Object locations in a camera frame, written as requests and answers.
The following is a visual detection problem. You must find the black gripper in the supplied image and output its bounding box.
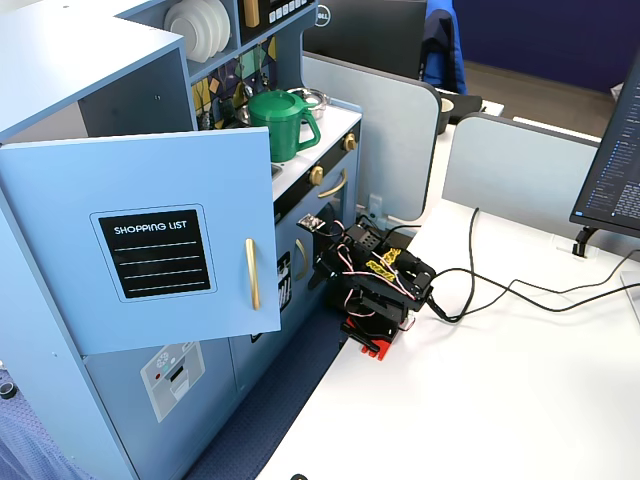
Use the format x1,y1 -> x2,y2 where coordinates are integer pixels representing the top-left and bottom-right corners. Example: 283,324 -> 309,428
308,234 -> 354,302

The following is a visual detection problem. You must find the gold shopping list door handle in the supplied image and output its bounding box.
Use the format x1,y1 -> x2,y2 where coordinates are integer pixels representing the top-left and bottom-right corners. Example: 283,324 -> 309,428
244,238 -> 262,311

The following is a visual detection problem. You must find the blue shopping list cabinet door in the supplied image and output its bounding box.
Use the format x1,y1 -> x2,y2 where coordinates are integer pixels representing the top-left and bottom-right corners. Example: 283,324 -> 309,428
0,125 -> 284,356

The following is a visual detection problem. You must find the blue dishwasher print door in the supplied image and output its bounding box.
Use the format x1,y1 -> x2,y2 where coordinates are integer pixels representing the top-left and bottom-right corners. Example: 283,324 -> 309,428
273,199 -> 324,326

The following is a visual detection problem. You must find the blue oven door with window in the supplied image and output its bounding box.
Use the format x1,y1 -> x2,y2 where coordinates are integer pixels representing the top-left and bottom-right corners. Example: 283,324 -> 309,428
319,148 -> 360,241

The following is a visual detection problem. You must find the blue ice dispenser print door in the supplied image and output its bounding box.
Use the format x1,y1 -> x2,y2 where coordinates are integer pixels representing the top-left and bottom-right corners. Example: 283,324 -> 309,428
82,338 -> 240,480

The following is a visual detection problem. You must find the red table clamp base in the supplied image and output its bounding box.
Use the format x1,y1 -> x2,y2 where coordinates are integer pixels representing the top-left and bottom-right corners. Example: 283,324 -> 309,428
339,319 -> 401,362

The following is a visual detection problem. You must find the grey desk partition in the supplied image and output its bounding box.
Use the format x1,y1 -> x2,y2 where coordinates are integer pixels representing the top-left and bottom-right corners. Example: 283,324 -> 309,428
302,52 -> 442,224
442,112 -> 602,242

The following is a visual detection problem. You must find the green plastic pitcher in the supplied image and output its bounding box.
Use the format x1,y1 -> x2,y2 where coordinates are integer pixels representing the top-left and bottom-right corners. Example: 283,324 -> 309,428
248,89 -> 322,163

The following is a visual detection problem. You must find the steel pot with lid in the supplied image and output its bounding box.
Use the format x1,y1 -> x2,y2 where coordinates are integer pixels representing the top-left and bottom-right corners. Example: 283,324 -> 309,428
287,87 -> 330,120

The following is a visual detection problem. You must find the black Dell monitor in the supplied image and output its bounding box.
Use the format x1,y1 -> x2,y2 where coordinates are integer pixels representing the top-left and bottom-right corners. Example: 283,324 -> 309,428
302,0 -> 429,81

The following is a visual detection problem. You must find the blue jacket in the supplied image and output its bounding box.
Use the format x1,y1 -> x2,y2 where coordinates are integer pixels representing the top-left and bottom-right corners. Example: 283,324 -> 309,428
419,8 -> 469,96

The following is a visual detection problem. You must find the black toy microwave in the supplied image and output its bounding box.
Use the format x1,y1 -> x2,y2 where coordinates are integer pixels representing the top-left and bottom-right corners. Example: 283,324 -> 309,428
239,0 -> 315,45

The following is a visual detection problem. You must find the white toy plate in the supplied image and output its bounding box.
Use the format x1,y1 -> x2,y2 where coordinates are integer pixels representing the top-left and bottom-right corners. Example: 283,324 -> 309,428
163,2 -> 204,64
184,0 -> 221,56
209,0 -> 233,49

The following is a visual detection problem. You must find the monitor showing code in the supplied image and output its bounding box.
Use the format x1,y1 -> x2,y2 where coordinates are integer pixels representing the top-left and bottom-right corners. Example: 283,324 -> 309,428
569,49 -> 640,236

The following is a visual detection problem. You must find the blue mesh fabric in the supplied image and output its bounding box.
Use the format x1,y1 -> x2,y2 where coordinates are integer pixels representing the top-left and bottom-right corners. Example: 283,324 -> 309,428
0,369 -> 97,480

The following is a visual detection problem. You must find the blue toy play kitchen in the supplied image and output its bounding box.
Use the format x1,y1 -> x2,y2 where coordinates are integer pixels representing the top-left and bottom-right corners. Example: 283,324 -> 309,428
0,0 -> 364,480

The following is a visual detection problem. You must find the gold dishwasher door handle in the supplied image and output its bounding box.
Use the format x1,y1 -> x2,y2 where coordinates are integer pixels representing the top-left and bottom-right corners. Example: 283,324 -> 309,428
294,238 -> 309,281

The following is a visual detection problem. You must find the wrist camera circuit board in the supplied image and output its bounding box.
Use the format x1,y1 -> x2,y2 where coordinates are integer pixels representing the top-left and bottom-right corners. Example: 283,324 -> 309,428
296,213 -> 327,234

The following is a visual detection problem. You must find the gold oven door handle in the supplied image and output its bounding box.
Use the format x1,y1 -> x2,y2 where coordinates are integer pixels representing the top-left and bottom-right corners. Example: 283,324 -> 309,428
317,168 -> 348,199

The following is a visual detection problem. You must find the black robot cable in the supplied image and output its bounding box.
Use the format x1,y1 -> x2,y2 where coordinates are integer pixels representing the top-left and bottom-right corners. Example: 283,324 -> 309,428
424,207 -> 516,324
432,252 -> 640,315

